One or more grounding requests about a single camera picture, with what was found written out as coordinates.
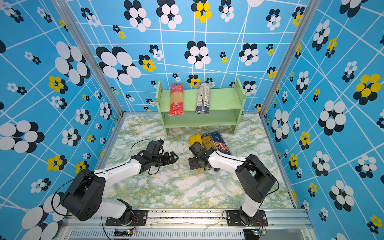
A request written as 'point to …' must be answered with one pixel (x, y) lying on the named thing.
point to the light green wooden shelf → (226, 108)
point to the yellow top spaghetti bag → (194, 138)
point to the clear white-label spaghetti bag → (203, 102)
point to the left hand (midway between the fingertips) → (174, 158)
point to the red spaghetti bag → (177, 99)
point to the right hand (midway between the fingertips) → (198, 162)
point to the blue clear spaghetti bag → (207, 141)
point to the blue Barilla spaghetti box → (220, 145)
